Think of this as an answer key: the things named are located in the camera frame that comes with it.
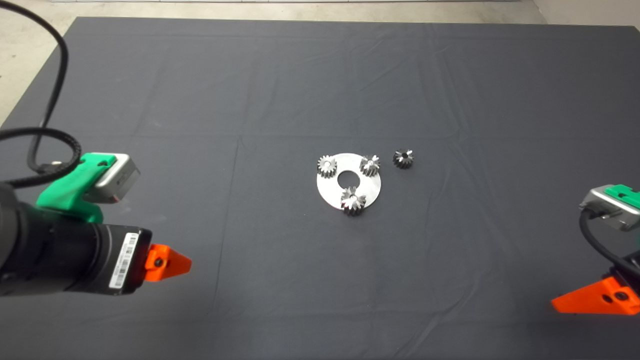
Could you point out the right grey wrist camera box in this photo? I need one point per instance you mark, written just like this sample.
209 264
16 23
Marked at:
607 207

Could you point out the left grey wrist camera box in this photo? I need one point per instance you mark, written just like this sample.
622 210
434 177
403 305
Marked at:
120 177

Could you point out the small dark steel gear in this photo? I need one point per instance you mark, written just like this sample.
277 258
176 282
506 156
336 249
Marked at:
403 159

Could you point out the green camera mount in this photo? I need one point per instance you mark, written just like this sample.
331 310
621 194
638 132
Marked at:
65 192
622 192

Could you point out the round metal plate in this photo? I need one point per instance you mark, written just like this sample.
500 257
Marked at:
330 192

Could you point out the dark grey table cloth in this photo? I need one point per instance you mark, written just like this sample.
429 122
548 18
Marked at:
300 75

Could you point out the large steel gear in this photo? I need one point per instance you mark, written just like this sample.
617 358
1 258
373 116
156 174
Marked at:
353 201

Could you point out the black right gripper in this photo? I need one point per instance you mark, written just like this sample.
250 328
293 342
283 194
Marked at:
629 270

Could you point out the right green camera mount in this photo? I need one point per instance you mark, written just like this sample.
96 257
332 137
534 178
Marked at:
622 192

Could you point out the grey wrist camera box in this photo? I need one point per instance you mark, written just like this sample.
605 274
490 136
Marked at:
607 207
120 177

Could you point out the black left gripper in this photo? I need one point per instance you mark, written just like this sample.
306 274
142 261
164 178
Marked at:
107 255

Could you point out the left green camera mount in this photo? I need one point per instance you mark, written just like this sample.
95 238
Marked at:
65 192

